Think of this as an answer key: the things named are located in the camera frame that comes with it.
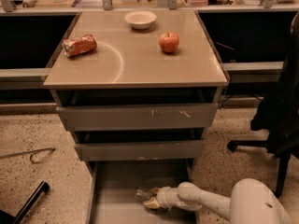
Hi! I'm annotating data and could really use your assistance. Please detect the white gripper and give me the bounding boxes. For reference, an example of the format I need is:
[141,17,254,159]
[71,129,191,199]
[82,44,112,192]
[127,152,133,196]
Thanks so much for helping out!
[143,187,179,210]

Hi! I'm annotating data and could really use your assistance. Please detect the metal hook on floor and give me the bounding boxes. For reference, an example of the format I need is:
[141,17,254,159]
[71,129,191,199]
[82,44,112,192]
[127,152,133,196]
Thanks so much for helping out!
[0,147,55,163]

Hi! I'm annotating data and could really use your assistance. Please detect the clear plastic water bottle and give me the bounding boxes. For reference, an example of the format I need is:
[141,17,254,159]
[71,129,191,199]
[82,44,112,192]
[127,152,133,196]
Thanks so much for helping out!
[135,189,153,202]

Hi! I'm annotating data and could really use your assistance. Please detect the grey middle drawer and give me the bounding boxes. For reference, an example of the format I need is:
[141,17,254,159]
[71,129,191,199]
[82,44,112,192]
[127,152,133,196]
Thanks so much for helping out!
[74,140,205,161]

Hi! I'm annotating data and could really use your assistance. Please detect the grey open bottom drawer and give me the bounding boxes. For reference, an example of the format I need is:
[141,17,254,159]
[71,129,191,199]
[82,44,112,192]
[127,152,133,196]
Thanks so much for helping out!
[85,160,198,224]

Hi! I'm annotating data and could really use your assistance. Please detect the white bowl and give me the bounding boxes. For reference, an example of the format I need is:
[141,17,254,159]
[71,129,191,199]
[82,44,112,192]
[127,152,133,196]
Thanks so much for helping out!
[124,10,157,30]

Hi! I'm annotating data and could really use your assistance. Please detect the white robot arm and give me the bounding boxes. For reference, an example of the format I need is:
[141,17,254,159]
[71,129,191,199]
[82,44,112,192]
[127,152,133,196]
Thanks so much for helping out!
[144,178,294,224]

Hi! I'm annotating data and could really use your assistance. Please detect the black office chair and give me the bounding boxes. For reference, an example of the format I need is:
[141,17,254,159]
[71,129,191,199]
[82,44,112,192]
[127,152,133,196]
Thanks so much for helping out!
[227,13,299,197]

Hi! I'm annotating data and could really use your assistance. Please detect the grey top drawer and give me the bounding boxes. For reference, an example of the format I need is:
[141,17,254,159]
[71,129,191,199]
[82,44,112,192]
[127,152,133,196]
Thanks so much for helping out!
[57,103,218,132]

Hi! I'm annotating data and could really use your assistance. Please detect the crushed orange soda can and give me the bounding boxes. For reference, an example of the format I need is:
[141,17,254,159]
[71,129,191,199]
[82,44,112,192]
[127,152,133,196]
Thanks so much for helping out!
[62,35,97,58]

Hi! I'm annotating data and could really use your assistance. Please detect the red apple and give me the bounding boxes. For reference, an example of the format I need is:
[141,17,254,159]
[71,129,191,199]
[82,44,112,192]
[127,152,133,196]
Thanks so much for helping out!
[159,32,179,53]

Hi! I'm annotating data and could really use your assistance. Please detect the grey drawer cabinet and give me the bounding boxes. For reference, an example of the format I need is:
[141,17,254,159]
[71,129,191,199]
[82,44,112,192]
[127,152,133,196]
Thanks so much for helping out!
[42,8,229,224]

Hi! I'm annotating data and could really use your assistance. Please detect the black chair leg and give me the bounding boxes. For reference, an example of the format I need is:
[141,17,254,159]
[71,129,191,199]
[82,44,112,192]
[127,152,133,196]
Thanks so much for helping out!
[0,181,50,224]

